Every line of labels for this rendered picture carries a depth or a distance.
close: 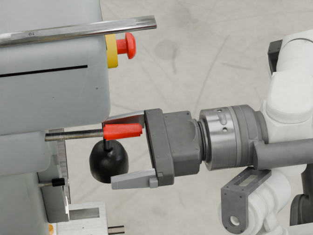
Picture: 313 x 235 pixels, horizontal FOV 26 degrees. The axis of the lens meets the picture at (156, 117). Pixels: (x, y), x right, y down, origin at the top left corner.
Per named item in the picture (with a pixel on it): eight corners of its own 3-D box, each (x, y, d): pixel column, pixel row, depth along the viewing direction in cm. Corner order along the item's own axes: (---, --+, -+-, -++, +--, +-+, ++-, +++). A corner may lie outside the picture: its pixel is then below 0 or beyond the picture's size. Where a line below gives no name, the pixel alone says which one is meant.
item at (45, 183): (64, 180, 119) (64, 176, 118) (65, 187, 118) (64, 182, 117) (30, 184, 118) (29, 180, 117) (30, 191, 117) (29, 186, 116)
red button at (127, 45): (134, 45, 103) (133, 25, 100) (138, 64, 101) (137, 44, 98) (112, 48, 103) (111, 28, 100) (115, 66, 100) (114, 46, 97)
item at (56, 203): (68, 204, 132) (56, 136, 116) (69, 221, 129) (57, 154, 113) (47, 207, 132) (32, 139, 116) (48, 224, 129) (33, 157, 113)
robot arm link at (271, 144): (225, 93, 97) (302, 84, 99) (224, 152, 104) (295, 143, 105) (246, 141, 88) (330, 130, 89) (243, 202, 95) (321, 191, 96)
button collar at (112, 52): (114, 48, 104) (112, 18, 100) (119, 75, 100) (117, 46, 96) (101, 49, 104) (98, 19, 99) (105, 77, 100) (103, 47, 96)
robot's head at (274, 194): (302, 220, 98) (282, 163, 97) (274, 251, 90) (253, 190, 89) (262, 225, 102) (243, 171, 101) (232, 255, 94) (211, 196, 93)
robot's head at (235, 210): (281, 221, 96) (281, 171, 94) (255, 248, 89) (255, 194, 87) (241, 213, 99) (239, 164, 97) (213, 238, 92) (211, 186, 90)
